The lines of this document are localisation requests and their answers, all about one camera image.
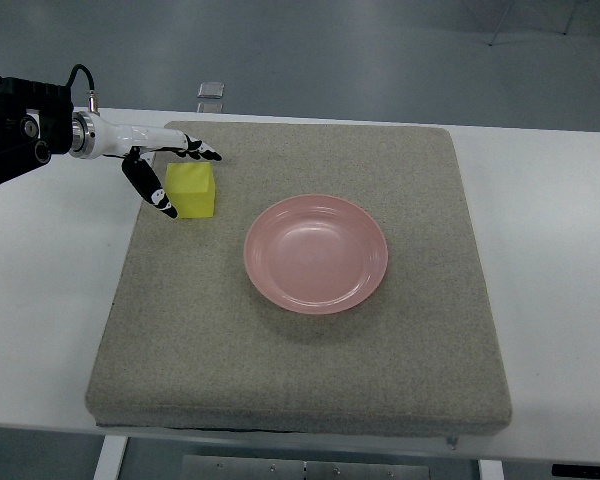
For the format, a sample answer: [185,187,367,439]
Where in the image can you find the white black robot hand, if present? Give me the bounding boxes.
[70,112,221,219]

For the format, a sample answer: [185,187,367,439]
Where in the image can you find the yellow foam block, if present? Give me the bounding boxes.
[164,162,216,219]

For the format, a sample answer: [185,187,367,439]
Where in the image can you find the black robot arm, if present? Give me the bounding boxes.
[0,71,76,185]

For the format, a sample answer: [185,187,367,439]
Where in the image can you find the small metal floor plate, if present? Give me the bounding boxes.
[197,81,225,99]

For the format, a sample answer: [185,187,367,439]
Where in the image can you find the pink plate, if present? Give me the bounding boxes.
[243,194,389,315]

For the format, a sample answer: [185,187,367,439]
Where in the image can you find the beige fabric cushion mat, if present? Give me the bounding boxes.
[85,121,512,437]

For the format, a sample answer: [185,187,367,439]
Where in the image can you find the chair legs in background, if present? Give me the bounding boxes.
[487,1,588,47]

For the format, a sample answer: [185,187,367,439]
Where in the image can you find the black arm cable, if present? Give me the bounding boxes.
[67,63,100,114]

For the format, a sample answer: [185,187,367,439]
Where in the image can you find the white table frame leg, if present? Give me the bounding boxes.
[93,435,128,480]

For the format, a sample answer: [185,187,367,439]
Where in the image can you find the grey metal base plate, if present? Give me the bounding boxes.
[179,455,431,480]

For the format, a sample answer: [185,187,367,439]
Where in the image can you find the black label on frame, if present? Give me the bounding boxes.
[551,464,600,480]

